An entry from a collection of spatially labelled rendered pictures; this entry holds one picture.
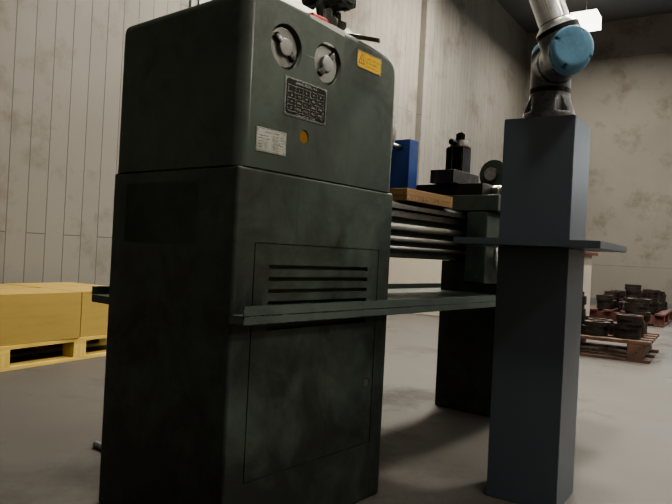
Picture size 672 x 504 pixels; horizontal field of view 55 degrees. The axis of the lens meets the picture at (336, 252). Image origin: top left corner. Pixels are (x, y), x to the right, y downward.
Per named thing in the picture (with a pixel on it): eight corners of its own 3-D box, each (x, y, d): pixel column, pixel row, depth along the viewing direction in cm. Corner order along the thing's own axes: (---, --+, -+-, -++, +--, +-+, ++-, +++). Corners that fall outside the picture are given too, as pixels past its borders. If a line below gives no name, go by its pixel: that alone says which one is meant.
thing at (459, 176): (453, 182, 238) (453, 168, 238) (429, 183, 244) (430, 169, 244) (478, 188, 254) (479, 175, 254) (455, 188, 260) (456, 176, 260)
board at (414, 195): (406, 200, 204) (407, 187, 204) (320, 201, 227) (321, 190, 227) (452, 208, 228) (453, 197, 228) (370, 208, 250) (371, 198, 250)
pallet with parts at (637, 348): (510, 335, 602) (513, 284, 602) (662, 352, 533) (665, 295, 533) (477, 343, 528) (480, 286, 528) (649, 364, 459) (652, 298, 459)
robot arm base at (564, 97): (580, 127, 192) (582, 94, 192) (568, 116, 179) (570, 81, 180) (530, 130, 200) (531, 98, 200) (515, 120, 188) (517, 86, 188)
